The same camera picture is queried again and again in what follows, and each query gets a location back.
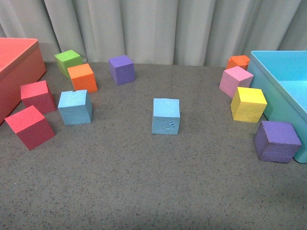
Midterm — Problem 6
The yellow foam cube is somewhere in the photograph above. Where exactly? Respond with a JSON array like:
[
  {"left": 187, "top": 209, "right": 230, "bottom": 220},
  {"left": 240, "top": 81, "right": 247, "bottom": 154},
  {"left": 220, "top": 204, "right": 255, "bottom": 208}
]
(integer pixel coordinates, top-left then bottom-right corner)
[{"left": 231, "top": 87, "right": 267, "bottom": 123}]

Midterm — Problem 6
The light blue plastic bin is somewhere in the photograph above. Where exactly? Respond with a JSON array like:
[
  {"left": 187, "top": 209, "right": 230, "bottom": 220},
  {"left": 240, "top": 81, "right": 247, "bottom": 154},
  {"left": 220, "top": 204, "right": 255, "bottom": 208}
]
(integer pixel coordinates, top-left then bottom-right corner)
[{"left": 248, "top": 50, "right": 307, "bottom": 163}]

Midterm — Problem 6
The orange foam cube left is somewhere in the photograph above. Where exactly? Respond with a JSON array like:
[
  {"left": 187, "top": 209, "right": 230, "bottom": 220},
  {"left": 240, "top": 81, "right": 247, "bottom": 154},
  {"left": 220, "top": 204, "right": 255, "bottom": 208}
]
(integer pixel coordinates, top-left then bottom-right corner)
[{"left": 68, "top": 63, "right": 98, "bottom": 93}]

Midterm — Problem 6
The grey pleated curtain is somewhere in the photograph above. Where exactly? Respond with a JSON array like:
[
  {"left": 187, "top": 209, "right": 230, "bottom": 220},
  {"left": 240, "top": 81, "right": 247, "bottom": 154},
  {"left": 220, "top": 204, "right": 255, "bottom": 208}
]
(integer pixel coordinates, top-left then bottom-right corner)
[{"left": 0, "top": 0, "right": 307, "bottom": 67}]

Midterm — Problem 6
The red plastic bin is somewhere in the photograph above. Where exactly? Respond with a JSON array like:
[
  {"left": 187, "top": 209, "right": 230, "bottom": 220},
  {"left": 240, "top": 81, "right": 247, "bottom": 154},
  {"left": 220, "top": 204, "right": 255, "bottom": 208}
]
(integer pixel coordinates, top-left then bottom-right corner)
[{"left": 0, "top": 38, "right": 47, "bottom": 123}]

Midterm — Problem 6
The light blue foam cube embossed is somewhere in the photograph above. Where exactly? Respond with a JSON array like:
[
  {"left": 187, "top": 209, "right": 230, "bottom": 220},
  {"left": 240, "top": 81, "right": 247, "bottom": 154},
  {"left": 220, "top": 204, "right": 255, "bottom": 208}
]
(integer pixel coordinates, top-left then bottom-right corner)
[{"left": 152, "top": 98, "right": 180, "bottom": 135}]

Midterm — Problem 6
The purple foam cube near bin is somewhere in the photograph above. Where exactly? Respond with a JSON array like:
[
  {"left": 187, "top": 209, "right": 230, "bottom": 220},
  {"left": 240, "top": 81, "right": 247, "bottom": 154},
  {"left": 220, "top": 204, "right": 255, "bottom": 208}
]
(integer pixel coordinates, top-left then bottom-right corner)
[{"left": 254, "top": 121, "right": 302, "bottom": 163}]

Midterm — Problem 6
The purple foam cube far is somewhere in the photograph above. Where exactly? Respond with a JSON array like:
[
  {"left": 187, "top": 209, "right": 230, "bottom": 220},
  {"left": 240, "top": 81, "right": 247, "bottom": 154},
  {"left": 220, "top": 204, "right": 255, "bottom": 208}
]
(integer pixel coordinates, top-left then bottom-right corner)
[{"left": 108, "top": 55, "right": 135, "bottom": 85}]

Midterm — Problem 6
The red foam cube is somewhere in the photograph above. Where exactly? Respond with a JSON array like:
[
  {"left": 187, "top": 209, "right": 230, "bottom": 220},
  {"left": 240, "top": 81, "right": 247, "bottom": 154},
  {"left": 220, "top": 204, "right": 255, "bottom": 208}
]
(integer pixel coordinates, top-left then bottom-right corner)
[
  {"left": 21, "top": 80, "right": 56, "bottom": 114},
  {"left": 5, "top": 105, "right": 55, "bottom": 150}
]

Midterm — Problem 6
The light blue foam cube plain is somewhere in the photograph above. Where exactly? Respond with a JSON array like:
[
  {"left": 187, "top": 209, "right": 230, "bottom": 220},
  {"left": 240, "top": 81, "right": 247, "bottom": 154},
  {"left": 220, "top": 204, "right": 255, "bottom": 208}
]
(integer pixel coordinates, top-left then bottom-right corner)
[{"left": 58, "top": 90, "right": 92, "bottom": 126}]

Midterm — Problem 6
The red foam cube front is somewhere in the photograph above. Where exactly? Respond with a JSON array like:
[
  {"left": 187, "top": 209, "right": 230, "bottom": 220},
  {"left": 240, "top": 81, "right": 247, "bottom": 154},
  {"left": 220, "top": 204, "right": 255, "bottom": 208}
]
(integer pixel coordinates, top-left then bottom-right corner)
[{"left": 5, "top": 105, "right": 55, "bottom": 150}]

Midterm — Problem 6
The red foam cube rear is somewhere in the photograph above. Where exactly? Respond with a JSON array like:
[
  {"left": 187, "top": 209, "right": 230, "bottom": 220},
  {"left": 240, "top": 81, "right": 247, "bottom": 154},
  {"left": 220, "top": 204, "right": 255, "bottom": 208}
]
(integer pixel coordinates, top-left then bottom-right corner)
[{"left": 21, "top": 80, "right": 56, "bottom": 114}]

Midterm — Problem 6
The orange foam cube behind pink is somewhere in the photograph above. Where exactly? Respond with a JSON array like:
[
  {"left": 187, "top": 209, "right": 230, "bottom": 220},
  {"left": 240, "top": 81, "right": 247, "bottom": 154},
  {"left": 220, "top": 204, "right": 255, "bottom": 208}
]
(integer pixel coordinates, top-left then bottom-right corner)
[{"left": 225, "top": 55, "right": 250, "bottom": 70}]

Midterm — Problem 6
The green foam cube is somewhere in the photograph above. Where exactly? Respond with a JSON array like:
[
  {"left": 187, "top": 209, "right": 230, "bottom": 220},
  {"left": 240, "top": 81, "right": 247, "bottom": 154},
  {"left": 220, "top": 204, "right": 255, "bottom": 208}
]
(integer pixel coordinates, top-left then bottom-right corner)
[{"left": 54, "top": 50, "right": 83, "bottom": 79}]

